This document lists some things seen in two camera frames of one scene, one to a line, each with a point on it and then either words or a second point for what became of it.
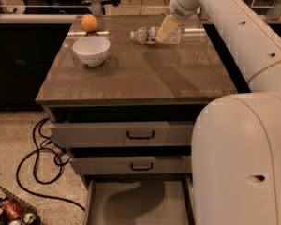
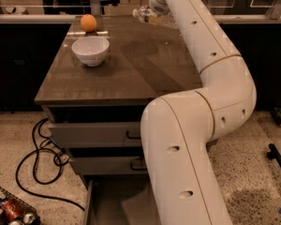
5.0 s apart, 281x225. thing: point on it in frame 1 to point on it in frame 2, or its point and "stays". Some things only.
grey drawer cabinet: (128, 122) stays
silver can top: (29, 217) stays
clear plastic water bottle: (148, 36) to (144, 14)
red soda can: (12, 208) stays
